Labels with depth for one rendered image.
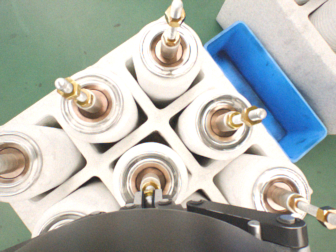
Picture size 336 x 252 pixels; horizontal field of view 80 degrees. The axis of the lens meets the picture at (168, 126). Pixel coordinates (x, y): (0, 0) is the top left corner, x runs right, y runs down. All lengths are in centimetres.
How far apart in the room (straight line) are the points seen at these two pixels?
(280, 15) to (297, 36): 5
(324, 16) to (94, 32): 49
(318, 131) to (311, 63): 14
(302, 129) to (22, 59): 69
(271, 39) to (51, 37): 52
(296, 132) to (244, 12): 30
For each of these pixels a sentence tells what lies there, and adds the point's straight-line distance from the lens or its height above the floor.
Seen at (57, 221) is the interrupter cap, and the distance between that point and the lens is 29.
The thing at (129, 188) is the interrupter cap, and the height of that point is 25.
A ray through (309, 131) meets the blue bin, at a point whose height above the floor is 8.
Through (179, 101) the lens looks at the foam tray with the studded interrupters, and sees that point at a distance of 33.
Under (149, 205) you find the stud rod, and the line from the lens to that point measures 16.
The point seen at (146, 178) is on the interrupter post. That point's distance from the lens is 23.
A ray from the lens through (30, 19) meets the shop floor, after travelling 66.
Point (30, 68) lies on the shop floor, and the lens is 61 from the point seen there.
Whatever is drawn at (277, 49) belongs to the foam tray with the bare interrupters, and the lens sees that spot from 51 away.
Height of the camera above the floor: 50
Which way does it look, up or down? 84 degrees down
